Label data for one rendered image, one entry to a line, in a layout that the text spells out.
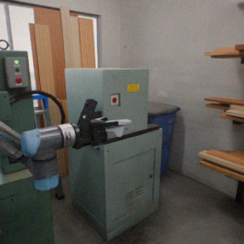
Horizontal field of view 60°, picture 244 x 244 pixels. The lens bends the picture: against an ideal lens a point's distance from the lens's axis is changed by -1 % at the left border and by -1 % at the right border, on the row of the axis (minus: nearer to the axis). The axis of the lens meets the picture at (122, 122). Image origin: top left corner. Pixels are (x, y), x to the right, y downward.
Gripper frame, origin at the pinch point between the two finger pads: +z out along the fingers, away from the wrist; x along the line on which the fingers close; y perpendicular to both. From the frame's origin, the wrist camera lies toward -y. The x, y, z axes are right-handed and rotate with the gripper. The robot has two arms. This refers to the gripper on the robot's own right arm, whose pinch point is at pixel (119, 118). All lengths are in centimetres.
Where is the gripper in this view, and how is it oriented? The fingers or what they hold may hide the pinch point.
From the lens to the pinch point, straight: 81.3
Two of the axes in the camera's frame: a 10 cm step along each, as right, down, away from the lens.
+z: 7.8, -1.6, 6.1
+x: 6.2, 0.7, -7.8
